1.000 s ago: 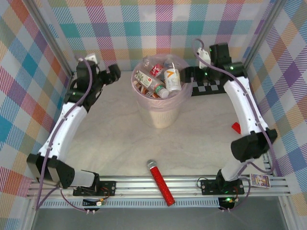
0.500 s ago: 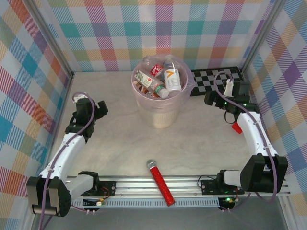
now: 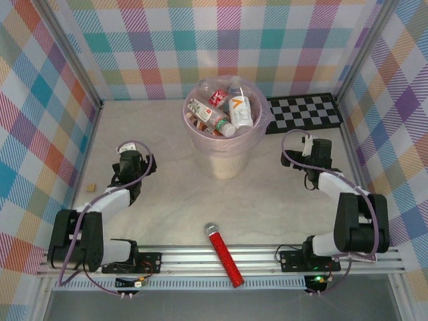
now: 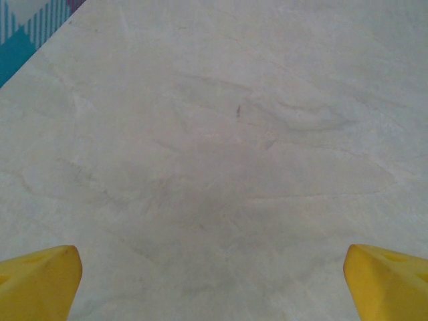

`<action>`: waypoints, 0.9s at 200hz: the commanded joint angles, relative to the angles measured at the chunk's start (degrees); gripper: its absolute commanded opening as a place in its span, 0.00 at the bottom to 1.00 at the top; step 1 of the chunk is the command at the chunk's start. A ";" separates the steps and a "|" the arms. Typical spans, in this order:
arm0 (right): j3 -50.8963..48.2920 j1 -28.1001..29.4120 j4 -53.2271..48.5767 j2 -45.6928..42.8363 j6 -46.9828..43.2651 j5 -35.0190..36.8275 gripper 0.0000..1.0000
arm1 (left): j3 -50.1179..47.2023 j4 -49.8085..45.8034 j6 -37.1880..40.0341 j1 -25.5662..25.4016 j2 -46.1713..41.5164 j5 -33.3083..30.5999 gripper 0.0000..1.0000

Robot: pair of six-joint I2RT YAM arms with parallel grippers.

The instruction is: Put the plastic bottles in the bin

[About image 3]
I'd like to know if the black grey checkerboard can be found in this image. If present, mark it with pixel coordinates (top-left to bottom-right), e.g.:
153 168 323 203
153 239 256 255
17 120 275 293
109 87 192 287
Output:
263 92 344 136

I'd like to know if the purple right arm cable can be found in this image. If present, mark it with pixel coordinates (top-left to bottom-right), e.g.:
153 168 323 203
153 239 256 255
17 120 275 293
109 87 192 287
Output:
280 129 382 297

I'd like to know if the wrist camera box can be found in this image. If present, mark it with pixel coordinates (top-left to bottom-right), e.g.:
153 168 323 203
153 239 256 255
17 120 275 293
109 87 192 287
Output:
118 149 142 182
310 138 333 169

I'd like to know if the white ribbed waste bin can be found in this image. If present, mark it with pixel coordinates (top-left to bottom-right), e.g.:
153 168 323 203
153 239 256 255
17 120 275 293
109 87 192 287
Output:
189 130 260 181

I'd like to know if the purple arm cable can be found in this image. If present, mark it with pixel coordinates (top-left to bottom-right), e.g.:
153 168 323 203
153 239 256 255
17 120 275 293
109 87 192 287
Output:
280 129 382 297
59 140 158 297

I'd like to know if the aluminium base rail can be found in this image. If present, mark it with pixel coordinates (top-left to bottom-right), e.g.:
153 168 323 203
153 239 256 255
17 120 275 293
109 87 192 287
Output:
35 246 402 279

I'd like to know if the red glitter microphone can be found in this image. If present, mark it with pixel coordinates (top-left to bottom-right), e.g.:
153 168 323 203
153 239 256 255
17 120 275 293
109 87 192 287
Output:
203 223 245 288

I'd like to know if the aluminium frame post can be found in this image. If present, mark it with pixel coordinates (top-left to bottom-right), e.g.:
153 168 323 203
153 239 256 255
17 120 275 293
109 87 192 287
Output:
39 0 105 110
336 0 401 103

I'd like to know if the aluminium side rail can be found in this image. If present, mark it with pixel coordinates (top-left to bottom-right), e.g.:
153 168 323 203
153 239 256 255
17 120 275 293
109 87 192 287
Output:
61 102 104 250
336 98 384 247

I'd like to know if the clear bottle leaf label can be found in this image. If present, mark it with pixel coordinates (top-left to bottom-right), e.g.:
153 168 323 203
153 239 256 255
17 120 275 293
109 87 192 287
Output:
186 98 236 137

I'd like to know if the grey slotted cable duct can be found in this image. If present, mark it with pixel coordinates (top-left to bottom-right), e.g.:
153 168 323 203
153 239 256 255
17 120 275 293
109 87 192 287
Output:
52 279 308 292

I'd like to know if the clear plastic bottle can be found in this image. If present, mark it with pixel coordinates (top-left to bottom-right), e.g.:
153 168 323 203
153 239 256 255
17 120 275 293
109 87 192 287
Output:
199 79 219 98

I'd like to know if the crushed bottle red label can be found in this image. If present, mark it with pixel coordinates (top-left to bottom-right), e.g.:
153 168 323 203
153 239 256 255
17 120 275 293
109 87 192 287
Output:
208 89 229 107

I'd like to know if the large bottle white label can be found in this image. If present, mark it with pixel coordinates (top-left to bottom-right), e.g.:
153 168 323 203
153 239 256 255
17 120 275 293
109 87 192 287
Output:
228 76 255 130

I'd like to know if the pink-lined waste bin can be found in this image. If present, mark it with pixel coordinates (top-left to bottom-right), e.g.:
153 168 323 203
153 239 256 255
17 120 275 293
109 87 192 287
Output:
181 76 272 158

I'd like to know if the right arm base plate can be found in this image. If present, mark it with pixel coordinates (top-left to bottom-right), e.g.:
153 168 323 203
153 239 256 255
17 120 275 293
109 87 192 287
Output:
279 249 342 274

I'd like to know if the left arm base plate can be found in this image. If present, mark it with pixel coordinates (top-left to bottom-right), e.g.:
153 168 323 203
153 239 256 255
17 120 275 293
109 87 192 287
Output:
102 251 164 276

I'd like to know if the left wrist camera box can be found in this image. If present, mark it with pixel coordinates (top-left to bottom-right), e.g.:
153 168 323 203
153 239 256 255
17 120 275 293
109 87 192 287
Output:
118 149 142 182

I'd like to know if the small power connector module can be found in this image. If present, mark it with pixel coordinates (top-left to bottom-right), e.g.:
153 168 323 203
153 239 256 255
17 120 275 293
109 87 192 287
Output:
115 276 150 299
304 274 335 297

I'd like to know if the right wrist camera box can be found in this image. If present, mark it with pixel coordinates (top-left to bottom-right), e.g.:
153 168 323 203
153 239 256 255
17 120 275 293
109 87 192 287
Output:
310 138 333 169

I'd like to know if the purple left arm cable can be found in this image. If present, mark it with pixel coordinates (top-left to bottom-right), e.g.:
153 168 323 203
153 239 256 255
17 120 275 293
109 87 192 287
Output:
59 140 158 297

